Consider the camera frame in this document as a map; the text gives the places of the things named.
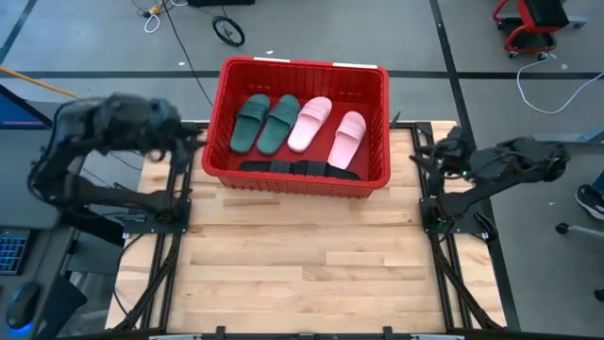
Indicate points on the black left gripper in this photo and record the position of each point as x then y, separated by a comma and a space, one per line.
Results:
162, 127

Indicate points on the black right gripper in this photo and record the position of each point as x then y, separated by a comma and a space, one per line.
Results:
453, 156

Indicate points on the dark green rubber slide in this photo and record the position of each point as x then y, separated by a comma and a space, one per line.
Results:
278, 125
250, 124

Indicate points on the black rubber slide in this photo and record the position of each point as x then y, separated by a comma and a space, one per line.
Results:
330, 170
269, 166

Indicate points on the pink rubber slide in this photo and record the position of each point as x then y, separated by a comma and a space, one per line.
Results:
309, 124
347, 140

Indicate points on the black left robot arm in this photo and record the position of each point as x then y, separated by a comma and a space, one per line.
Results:
71, 189

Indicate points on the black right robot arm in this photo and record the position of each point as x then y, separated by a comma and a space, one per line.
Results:
514, 163

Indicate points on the red plastic bin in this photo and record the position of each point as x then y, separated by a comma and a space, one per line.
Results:
236, 71

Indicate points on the white office chair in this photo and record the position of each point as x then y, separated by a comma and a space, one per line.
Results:
573, 229

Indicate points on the person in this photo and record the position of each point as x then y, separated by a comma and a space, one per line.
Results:
589, 200

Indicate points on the computer monitor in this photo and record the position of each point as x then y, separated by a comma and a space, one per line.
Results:
16, 111

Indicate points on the red rolling stool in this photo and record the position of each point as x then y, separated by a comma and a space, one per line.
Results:
533, 23

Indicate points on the black keyboard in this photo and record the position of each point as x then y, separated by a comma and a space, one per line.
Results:
11, 250

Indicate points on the black computer mouse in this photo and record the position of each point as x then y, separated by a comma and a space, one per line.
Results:
21, 304

